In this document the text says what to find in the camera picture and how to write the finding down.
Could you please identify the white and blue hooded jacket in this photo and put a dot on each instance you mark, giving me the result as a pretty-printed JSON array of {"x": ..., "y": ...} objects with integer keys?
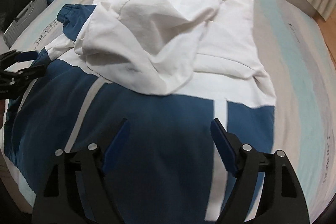
[{"x": 157, "y": 134}]

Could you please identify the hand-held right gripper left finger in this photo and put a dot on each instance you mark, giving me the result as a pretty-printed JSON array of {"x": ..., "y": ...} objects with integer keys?
[{"x": 118, "y": 142}]

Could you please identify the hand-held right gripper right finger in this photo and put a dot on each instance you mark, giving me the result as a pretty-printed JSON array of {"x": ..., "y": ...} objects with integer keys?
[{"x": 221, "y": 142}]

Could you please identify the wooden headboard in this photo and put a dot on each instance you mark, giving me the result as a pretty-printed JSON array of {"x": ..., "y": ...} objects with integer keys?
[{"x": 328, "y": 35}]

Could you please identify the silver suitcase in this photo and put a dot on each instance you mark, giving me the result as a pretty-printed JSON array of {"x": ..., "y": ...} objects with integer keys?
[{"x": 23, "y": 16}]

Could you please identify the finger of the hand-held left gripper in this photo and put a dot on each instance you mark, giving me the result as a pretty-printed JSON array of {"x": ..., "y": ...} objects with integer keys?
[
  {"x": 29, "y": 73},
  {"x": 26, "y": 56}
]

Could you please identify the striped bed with quilt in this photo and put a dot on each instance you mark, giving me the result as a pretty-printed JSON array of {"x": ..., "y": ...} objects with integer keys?
[{"x": 288, "y": 82}]

